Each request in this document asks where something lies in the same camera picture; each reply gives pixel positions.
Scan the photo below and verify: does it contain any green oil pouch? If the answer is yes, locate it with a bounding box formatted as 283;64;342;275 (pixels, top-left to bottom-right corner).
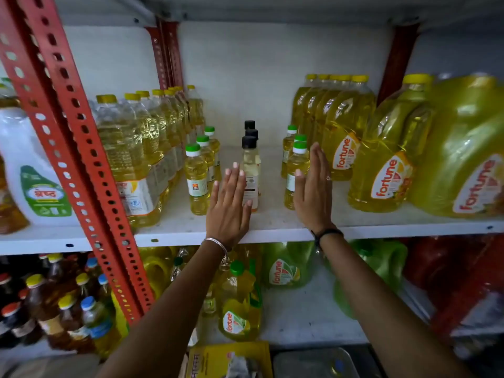
334;239;408;319
262;242;316;288

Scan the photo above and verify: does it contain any huge yellow oil jug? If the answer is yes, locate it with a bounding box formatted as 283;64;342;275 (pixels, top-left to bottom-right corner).
407;72;504;220

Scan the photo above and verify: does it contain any tall red-label oil bottle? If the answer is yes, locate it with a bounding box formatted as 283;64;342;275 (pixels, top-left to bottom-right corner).
317;75;352;154
311;74;340;144
291;74;318;130
322;75;376;181
301;74;330;134

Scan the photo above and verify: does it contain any black wristband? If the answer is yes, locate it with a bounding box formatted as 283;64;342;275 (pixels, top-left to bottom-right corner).
310;228;344;248

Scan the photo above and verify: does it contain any green-capped handled oil bottle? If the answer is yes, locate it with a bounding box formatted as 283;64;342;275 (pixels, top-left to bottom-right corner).
218;260;264;342

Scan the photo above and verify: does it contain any red oil pouch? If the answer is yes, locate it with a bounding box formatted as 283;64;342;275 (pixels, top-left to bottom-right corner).
431;236;504;339
402;237;485;307

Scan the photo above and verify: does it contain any person's left hand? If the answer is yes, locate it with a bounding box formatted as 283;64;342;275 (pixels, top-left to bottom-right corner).
206;162;253;250

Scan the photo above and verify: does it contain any clear plastic container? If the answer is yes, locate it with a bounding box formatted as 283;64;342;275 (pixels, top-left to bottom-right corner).
272;347;361;378

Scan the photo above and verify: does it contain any small green-capped oil bottle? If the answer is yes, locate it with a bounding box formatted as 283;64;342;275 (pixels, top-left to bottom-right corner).
204;126;222;181
196;135;216;193
284;141;311;211
184;143;210;216
281;125;298;179

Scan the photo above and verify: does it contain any row of yellow-capped oil bottles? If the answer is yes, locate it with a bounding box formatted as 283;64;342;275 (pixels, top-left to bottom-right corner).
88;85;206;233

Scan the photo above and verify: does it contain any red slotted shelf upright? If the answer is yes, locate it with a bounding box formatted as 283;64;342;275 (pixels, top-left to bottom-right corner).
146;20;185;91
0;0;156;325
377;23;420;106

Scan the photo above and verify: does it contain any person's right hand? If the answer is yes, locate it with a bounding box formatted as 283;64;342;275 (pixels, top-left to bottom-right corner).
293;142;341;234

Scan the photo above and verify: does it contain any group of dark oil bottles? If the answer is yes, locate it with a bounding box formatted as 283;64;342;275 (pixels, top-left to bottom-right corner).
0;252;123;359

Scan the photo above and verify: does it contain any handled yellow oil jug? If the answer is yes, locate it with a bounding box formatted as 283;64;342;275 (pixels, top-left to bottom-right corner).
348;73;435;213

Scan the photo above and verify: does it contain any person's right forearm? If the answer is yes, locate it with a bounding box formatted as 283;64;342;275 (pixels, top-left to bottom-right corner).
317;231;475;378

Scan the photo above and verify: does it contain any yellow plastic oil can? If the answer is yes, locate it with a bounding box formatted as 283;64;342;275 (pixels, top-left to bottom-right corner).
138;246;178;300

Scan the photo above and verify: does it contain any yellow printed carton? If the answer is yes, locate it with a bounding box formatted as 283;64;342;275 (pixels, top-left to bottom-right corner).
185;342;273;378

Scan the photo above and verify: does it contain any white shelf board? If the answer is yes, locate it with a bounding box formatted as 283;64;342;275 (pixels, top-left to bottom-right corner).
53;0;504;32
0;267;504;359
0;145;504;256

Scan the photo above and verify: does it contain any person's left forearm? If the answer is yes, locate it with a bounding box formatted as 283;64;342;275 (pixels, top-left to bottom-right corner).
96;240;233;378

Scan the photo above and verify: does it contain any silver bangle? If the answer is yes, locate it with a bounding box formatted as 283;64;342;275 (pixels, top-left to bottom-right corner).
202;237;230;258

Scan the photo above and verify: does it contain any white jug with green label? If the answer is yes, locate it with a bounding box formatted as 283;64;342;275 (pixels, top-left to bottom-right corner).
0;107;79;227

